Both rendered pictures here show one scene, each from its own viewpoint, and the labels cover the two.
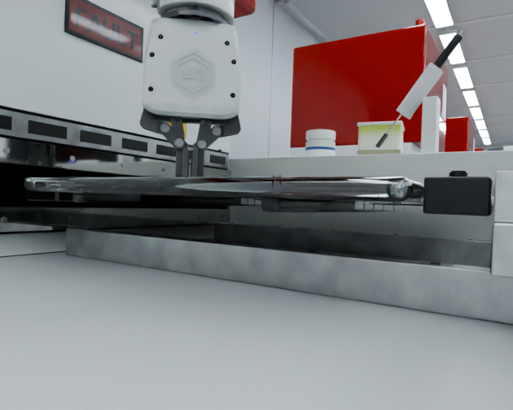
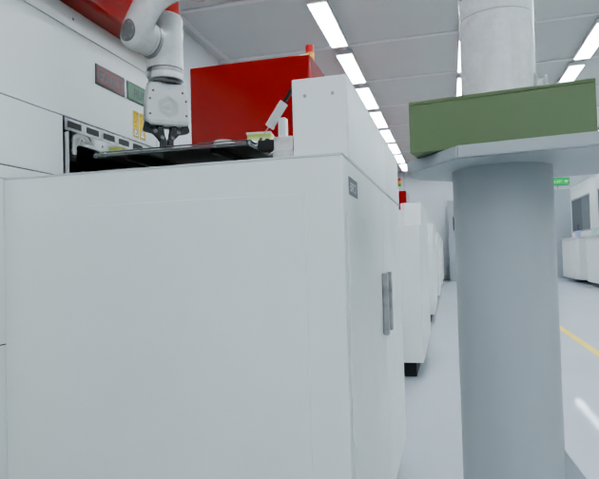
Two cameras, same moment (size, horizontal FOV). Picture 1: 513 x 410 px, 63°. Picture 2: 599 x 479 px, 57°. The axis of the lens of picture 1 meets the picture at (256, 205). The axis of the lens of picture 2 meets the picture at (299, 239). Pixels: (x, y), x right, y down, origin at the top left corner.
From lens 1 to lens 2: 0.91 m
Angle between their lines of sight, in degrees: 17
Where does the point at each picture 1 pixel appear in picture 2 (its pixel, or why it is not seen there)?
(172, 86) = (160, 112)
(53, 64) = (92, 100)
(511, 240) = (277, 153)
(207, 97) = (175, 117)
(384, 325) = not seen: hidden behind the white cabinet
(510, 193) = (277, 143)
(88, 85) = (105, 109)
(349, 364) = not seen: hidden behind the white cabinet
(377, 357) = not seen: hidden behind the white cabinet
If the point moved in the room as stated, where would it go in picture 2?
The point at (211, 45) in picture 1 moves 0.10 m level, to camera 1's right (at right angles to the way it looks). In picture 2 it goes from (176, 94) to (219, 97)
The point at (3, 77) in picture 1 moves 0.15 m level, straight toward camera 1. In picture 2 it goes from (77, 106) to (113, 91)
